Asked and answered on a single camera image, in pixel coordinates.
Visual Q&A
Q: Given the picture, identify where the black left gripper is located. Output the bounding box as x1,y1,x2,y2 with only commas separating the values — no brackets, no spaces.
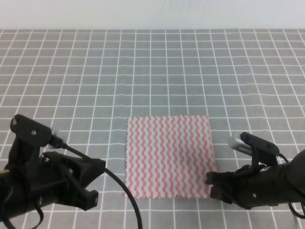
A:
4,151,106,212

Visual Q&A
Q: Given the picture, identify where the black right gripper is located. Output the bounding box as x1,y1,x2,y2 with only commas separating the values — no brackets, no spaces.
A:
206,164,291,209

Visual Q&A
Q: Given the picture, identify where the pink wavy striped towel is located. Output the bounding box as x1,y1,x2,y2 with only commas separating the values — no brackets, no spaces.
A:
125,115,217,199

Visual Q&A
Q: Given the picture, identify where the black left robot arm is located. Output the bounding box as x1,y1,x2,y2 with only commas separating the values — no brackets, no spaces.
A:
0,151,106,218

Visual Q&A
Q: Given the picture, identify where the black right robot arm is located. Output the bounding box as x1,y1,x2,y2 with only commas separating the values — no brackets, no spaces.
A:
206,151,305,209

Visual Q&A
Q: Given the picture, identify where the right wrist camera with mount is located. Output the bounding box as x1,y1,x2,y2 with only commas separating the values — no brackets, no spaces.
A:
228,132,280,167

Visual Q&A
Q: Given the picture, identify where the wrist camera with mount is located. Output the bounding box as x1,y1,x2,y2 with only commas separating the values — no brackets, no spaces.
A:
228,132,280,167
9,114,65,161

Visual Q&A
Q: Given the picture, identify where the black left camera cable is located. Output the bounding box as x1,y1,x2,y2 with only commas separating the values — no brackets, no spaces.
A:
49,135,143,229

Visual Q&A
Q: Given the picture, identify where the black camera cable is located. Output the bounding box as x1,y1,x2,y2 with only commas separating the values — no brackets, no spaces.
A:
49,135,143,229
276,152,305,219

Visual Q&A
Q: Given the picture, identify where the black right camera cable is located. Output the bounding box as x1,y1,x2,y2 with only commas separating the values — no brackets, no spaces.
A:
276,152,305,219

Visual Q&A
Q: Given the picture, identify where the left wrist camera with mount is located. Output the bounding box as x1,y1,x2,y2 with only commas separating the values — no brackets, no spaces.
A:
9,114,65,161

